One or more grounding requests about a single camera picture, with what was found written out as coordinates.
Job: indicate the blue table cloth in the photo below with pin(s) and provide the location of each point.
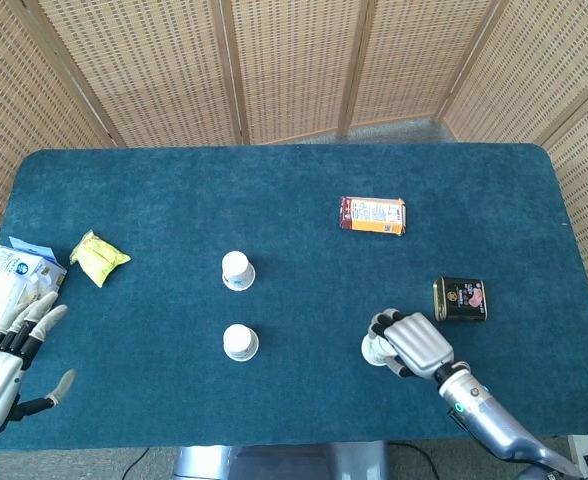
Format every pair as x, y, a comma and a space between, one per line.
294, 200

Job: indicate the black luncheon meat can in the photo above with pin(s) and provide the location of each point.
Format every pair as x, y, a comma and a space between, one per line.
461, 300

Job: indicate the yellow snack packet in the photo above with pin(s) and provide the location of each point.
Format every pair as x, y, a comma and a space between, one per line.
96, 257

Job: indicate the orange brown biscuit packet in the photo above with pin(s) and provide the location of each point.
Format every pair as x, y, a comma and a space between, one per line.
374, 215

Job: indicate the grey robot base column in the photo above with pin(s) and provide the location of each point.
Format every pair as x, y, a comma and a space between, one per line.
274, 465

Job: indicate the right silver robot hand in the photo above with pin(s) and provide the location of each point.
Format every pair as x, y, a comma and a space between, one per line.
419, 345

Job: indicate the white paper cup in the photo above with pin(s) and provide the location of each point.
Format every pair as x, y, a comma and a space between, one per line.
236, 267
374, 351
239, 340

